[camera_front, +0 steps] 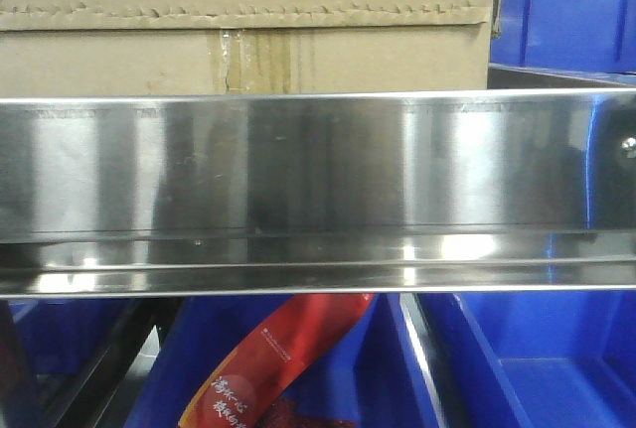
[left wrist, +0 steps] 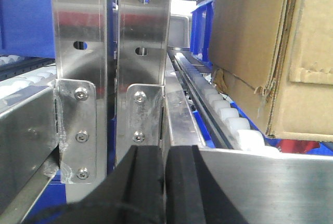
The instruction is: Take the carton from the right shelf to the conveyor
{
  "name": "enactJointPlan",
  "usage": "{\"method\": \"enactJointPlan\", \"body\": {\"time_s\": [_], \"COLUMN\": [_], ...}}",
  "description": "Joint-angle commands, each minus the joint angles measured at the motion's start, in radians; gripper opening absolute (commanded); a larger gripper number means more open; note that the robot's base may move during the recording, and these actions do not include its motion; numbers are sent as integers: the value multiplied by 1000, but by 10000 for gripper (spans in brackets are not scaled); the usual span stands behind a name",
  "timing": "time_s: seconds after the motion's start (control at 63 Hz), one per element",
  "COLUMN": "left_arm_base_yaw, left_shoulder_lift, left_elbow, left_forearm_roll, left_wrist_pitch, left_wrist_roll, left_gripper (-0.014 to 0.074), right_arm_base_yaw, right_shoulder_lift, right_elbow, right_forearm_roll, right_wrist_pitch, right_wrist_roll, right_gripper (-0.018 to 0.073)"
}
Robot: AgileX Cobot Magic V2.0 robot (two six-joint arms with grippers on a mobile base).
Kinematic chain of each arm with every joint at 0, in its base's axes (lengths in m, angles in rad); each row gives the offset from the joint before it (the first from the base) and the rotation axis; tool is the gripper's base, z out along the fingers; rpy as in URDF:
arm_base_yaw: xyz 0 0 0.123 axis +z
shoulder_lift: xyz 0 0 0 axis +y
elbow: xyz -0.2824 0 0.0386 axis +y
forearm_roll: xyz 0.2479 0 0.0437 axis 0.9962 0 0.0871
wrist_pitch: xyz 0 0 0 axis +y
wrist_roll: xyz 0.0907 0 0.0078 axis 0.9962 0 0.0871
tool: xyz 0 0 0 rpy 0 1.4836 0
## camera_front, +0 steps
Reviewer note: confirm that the brown cardboard carton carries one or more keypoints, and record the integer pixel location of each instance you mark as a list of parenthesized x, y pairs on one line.
[(170, 47)]

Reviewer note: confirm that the blue plastic bin lower middle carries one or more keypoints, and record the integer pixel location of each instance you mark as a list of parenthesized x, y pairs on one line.
[(371, 378)]

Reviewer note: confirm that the blue plastic bin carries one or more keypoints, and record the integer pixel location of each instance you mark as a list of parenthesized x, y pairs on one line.
[(540, 359), (59, 335), (371, 378), (574, 35)]

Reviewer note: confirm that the red snack package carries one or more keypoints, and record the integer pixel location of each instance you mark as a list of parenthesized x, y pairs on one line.
[(276, 352)]

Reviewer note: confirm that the blue plastic bin lower right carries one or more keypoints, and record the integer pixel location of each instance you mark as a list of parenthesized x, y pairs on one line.
[(540, 359)]

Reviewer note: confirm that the blue plastic bin lower left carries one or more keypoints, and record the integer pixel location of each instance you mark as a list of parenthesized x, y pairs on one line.
[(59, 335)]

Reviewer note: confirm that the blue plastic bin upper right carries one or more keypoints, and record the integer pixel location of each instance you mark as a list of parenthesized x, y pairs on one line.
[(574, 35)]

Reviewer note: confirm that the stainless steel shelf rail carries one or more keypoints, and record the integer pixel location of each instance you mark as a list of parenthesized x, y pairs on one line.
[(487, 190)]

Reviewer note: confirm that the black shelf frame bar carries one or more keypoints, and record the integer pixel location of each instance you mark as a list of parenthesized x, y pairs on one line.
[(105, 389)]

